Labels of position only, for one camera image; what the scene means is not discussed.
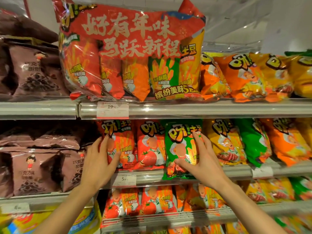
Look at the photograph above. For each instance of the person's right hand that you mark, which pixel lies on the person's right hand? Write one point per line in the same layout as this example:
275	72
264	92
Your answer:
207	170

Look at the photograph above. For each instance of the row of red tomato chip bags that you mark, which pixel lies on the row of red tomato chip bags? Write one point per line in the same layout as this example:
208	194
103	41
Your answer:
136	202

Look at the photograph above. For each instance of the person's right forearm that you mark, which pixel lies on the person's right forearm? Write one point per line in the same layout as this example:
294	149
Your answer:
248	212

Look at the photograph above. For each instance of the row of orange snack bags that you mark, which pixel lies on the row of orange snack bags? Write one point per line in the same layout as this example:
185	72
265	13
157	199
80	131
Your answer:
207	229
239	77
195	197

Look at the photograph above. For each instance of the metal store shelving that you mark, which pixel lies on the metal store shelving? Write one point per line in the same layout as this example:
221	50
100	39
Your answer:
195	109

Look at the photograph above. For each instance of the green potato stick bag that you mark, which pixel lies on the green potato stick bag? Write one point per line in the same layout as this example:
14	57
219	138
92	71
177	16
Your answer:
253	143
178	138

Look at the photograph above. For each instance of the person's left forearm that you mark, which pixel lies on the person's left forearm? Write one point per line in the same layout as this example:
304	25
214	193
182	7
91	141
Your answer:
63	214

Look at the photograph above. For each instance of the large red multipack snack bag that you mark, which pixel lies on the large red multipack snack bag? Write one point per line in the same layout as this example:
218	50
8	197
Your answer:
131	46

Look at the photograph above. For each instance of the red tomato snack bag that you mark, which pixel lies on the red tomato snack bag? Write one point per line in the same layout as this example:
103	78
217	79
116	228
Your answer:
151	148
125	143

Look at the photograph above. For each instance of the row of brown snack bags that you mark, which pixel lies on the row of brown snack bags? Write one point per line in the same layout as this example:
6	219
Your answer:
36	73
31	168

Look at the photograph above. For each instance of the orange potato stick bag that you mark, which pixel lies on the orange potato stick bag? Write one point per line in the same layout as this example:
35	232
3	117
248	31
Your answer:
287	143

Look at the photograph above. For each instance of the person's left hand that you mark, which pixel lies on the person's left hand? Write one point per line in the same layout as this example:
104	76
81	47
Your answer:
97	168

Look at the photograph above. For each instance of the yellow chef snack bag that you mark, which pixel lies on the yellow chef snack bag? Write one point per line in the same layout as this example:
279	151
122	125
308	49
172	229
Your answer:
306	129
226	143

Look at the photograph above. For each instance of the white price tag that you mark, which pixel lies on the white price tag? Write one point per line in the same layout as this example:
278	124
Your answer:
112	110
15	208
124	180
262	172

